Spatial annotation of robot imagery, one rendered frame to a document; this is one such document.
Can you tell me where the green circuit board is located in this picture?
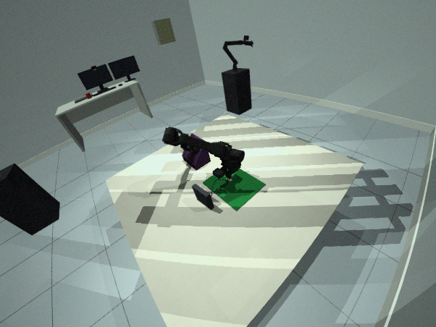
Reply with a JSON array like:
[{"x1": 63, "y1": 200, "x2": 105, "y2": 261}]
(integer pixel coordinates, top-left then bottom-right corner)
[{"x1": 203, "y1": 169, "x2": 265, "y2": 211}]

